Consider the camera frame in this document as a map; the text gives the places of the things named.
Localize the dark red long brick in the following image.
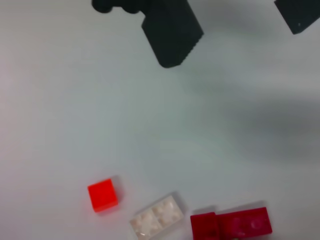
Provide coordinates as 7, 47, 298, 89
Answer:
189, 206, 273, 240

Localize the small red square brick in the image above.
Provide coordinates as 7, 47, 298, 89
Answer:
87, 178, 119, 214

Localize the white toy brick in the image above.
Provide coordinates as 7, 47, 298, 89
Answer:
129, 194, 186, 240

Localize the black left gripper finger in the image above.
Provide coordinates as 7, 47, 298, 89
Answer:
273, 0, 320, 36
90, 0, 205, 69

